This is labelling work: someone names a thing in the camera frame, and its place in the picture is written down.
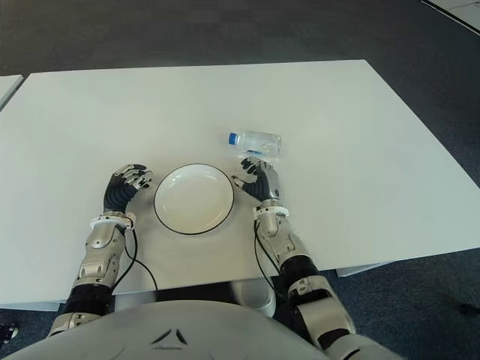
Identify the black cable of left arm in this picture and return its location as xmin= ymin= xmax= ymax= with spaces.
xmin=111 ymin=223 xmax=159 ymax=298

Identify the white cylindrical robot waist part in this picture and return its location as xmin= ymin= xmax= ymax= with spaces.
xmin=239 ymin=279 xmax=278 ymax=318

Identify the black caster wheel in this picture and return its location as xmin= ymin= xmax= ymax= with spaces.
xmin=0 ymin=322 xmax=20 ymax=344

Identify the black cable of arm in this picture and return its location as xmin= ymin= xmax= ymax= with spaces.
xmin=253 ymin=219 xmax=278 ymax=298
xmin=111 ymin=223 xmax=159 ymax=298

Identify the clear water bottle blue cap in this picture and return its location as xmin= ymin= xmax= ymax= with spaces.
xmin=227 ymin=130 xmax=284 ymax=161

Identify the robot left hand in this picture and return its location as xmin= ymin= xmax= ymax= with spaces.
xmin=102 ymin=163 xmax=155 ymax=216

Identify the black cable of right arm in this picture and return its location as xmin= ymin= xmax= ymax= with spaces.
xmin=253 ymin=219 xmax=278 ymax=298

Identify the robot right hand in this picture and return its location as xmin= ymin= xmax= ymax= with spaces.
xmin=230 ymin=156 xmax=283 ymax=206

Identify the white neighbouring table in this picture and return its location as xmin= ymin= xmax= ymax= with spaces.
xmin=420 ymin=0 xmax=480 ymax=30
xmin=0 ymin=73 xmax=26 ymax=110

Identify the grey robot torso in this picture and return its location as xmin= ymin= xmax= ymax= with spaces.
xmin=0 ymin=299 xmax=327 ymax=360

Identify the white plate black rim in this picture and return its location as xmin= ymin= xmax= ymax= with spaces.
xmin=153 ymin=162 xmax=237 ymax=237

